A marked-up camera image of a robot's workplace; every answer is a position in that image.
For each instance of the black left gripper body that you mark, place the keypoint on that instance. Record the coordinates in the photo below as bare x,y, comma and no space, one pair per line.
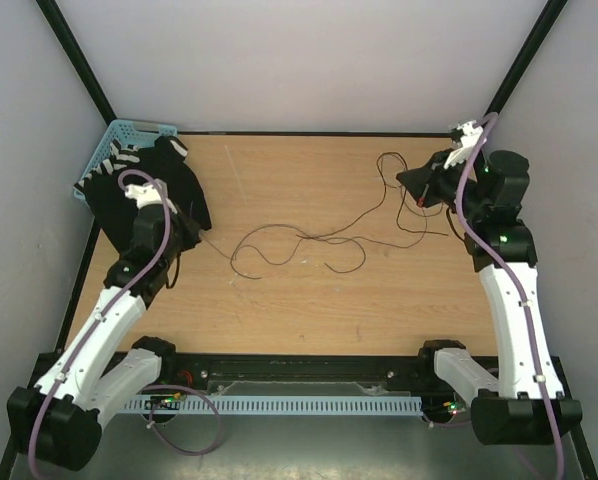
185,237

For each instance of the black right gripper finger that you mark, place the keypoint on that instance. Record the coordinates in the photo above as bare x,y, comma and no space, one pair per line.
422,173
418,190

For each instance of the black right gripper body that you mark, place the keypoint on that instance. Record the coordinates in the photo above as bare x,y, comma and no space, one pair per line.
445,181

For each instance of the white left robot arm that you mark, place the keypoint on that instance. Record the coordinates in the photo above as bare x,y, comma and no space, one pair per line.
61,418

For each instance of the black striped cloth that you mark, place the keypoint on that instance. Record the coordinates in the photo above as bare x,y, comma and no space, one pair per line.
132,178

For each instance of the blue plastic basket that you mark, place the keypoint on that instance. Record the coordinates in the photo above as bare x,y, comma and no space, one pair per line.
127,132

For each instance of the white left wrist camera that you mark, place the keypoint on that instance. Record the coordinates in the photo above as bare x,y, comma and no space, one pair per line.
148,194

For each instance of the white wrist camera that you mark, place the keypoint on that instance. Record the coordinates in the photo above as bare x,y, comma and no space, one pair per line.
148,194
464,137

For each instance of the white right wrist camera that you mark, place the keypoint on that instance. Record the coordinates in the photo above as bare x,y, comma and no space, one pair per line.
464,137

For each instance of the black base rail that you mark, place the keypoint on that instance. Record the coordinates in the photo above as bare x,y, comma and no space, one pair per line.
412,373

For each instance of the black frame post right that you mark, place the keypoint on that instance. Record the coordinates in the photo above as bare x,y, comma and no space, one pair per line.
527,52

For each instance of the black frame post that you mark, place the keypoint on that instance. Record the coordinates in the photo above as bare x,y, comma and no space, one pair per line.
67,40
527,52

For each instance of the black frame post left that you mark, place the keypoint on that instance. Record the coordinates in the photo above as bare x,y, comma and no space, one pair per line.
67,40

